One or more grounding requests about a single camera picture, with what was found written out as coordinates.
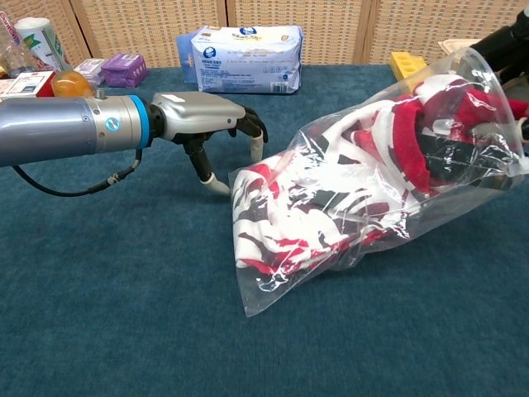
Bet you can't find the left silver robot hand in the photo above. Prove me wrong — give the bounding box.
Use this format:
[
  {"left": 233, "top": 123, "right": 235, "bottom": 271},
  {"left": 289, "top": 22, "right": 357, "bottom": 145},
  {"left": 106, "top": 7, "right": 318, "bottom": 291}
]
[{"left": 149, "top": 91, "right": 269, "bottom": 197}]

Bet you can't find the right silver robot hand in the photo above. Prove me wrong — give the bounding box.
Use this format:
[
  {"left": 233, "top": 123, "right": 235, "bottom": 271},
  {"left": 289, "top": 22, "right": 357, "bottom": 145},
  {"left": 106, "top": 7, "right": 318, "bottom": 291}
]
[{"left": 469, "top": 7, "right": 529, "bottom": 144}]

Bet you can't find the red white patterned garment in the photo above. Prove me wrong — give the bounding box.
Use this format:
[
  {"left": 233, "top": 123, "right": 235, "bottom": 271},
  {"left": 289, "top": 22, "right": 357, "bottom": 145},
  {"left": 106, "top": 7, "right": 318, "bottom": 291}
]
[{"left": 231, "top": 76, "right": 529, "bottom": 279}]

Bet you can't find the clear plastic bag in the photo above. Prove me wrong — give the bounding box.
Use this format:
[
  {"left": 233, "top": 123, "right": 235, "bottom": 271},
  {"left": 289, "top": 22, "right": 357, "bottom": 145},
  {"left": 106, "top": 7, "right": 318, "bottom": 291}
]
[{"left": 228, "top": 45, "right": 529, "bottom": 318}]

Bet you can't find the beige lidded lunch box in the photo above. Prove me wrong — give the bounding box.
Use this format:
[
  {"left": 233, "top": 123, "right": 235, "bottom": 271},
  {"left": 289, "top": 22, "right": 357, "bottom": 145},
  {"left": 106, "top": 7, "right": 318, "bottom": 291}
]
[{"left": 437, "top": 38, "right": 483, "bottom": 53}]

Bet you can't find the blue flat packet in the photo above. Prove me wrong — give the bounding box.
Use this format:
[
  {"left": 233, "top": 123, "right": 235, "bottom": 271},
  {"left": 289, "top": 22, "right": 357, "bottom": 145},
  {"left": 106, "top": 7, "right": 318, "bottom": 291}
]
[{"left": 176, "top": 32, "right": 198, "bottom": 85}]

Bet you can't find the white blue tissue pack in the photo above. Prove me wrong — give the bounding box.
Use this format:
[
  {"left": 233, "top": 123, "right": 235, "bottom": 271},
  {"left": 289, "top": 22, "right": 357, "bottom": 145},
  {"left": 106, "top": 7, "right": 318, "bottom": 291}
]
[{"left": 189, "top": 25, "right": 304, "bottom": 95}]

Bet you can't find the purple small box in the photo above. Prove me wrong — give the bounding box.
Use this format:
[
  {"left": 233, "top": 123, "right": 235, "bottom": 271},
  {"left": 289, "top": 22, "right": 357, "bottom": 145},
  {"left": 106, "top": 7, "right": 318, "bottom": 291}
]
[{"left": 101, "top": 52, "right": 149, "bottom": 88}]

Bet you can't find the woven rattan folding screen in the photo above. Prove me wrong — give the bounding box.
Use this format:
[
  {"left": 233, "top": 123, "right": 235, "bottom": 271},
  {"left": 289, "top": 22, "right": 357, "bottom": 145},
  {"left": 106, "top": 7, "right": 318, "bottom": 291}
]
[{"left": 0, "top": 0, "right": 529, "bottom": 70}]

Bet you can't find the yellow block with holes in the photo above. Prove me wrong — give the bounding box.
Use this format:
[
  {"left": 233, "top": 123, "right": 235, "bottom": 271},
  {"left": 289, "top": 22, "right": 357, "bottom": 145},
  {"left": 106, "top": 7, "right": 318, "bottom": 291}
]
[{"left": 389, "top": 51, "right": 429, "bottom": 84}]

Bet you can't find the pale purple clear pack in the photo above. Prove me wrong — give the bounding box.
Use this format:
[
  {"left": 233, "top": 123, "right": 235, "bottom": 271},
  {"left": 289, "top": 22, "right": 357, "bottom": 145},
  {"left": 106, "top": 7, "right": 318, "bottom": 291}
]
[{"left": 73, "top": 58, "right": 109, "bottom": 87}]

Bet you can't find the white red carton box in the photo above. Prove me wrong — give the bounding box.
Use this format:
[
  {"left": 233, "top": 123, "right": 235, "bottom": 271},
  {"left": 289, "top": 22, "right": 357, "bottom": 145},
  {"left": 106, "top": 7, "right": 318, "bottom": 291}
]
[{"left": 0, "top": 70, "right": 57, "bottom": 101}]

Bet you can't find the dark blue table cloth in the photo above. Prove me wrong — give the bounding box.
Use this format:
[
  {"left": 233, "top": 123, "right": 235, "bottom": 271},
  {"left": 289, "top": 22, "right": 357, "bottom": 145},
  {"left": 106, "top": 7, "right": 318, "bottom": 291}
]
[{"left": 0, "top": 64, "right": 529, "bottom": 397}]

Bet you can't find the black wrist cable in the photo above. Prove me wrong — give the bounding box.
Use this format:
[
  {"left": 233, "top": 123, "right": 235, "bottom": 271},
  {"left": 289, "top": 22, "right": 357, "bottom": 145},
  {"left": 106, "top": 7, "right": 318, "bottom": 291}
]
[{"left": 11, "top": 148, "right": 144, "bottom": 198}]

